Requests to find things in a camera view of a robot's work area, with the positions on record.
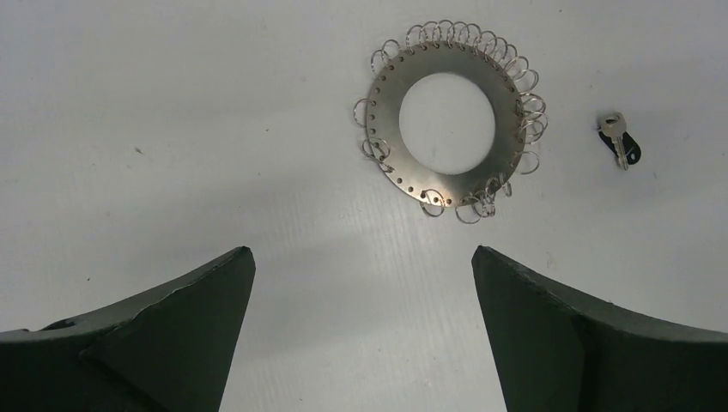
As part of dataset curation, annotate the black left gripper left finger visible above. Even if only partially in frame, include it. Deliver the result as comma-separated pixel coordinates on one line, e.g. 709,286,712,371
1,246,256,411

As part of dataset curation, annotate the silver key with black tag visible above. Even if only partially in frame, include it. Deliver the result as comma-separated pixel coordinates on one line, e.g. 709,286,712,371
598,112,642,171

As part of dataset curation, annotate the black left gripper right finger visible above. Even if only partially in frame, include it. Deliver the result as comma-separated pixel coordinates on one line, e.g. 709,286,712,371
471,246,727,411

